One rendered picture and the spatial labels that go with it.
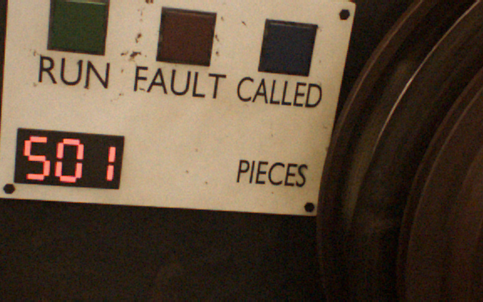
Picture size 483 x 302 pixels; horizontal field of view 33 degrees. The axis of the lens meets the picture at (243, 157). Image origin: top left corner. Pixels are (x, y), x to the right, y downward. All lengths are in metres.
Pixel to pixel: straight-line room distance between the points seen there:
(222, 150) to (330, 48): 0.12
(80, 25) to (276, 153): 0.19
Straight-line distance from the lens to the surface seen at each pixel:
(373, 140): 0.54
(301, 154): 0.67
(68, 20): 0.61
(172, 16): 0.62
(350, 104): 0.60
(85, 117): 0.63
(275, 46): 0.64
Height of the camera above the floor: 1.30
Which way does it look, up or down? 17 degrees down
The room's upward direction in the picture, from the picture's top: 9 degrees clockwise
